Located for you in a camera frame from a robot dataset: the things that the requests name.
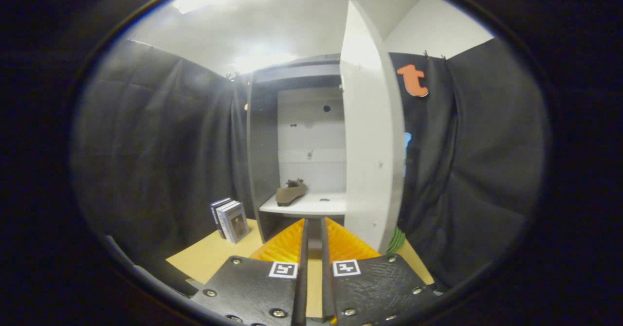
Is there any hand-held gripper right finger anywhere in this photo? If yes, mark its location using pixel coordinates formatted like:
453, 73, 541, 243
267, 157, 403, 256
320, 217, 441, 326

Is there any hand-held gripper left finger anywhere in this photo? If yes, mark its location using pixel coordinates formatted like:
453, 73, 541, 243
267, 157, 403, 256
190, 218, 310, 326

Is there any brown fluffy shoe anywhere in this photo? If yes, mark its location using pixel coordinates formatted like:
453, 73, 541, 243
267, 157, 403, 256
275, 179, 308, 207

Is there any grey shoe cabinet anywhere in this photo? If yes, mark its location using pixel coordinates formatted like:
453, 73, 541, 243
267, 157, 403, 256
246, 54, 348, 244

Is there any white shoe cabinet door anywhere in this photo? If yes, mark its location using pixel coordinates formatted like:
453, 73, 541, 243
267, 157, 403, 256
339, 0, 406, 254

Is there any toy watermelon slice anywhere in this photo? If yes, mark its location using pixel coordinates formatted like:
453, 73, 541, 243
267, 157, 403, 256
387, 226, 406, 254

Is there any dark blue book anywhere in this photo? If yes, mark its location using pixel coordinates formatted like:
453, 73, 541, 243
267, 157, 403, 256
210, 198, 233, 239

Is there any black backdrop cloth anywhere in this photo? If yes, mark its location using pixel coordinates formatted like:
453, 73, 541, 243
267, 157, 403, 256
71, 39, 550, 292

